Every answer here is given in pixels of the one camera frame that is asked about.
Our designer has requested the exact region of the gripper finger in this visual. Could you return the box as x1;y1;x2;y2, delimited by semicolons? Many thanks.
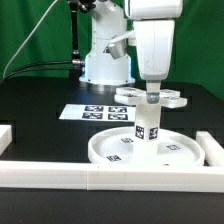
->
146;80;161;104

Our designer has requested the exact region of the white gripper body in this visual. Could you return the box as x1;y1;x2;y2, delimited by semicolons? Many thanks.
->
134;20;175;80

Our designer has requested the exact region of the white cross-shaped table base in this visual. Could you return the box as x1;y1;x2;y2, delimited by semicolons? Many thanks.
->
114;87;187;108

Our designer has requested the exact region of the white round table top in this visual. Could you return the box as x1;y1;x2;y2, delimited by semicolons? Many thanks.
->
88;127;205;167

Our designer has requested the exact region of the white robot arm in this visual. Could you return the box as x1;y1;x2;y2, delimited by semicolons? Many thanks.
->
80;0;183;104

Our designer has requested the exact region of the white marker sheet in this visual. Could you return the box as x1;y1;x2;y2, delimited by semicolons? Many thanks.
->
59;104;135;122

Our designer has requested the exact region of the white right fence bar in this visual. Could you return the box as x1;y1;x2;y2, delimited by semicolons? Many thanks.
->
196;131;224;167

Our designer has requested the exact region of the white fence bar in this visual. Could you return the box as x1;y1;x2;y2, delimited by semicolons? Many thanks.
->
0;125;12;155
196;131;224;167
0;161;224;193

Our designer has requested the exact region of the white left fence bar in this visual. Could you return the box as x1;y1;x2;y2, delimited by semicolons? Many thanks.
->
0;125;12;155

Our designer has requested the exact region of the white front fence bar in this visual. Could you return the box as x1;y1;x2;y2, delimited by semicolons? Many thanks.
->
0;161;224;193

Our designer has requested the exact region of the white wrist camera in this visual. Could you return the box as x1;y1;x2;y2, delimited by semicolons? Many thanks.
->
107;30;136;59

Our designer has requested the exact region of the black cable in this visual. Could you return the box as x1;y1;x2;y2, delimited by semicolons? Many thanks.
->
0;59;75;84

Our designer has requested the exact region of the grey cable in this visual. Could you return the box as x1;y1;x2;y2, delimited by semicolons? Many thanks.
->
2;0;59;79

